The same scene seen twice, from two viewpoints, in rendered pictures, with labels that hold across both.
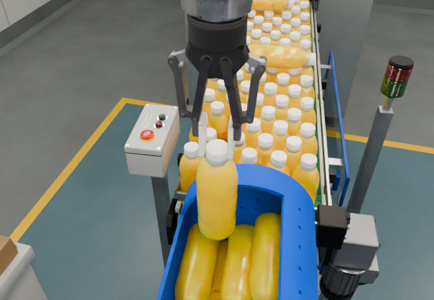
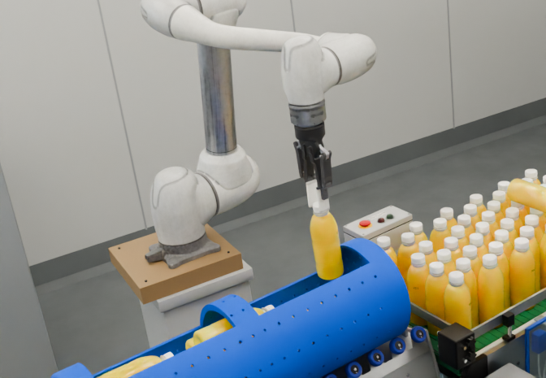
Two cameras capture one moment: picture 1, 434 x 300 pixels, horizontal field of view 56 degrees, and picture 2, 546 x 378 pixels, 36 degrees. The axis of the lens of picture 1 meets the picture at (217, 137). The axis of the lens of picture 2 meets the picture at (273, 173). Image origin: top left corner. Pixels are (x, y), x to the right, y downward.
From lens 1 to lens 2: 174 cm
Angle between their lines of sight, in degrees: 46
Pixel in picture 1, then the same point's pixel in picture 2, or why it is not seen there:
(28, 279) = (244, 293)
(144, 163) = not seen: hidden behind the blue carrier
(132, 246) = not seen: outside the picture
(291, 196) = (375, 267)
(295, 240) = (348, 284)
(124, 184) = not seen: hidden behind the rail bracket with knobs
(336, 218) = (456, 334)
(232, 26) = (305, 130)
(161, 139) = (372, 229)
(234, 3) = (301, 119)
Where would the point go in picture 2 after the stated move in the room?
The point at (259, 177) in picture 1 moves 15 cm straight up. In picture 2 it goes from (364, 248) to (359, 196)
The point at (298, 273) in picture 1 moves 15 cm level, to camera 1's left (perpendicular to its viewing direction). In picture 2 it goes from (331, 296) to (289, 278)
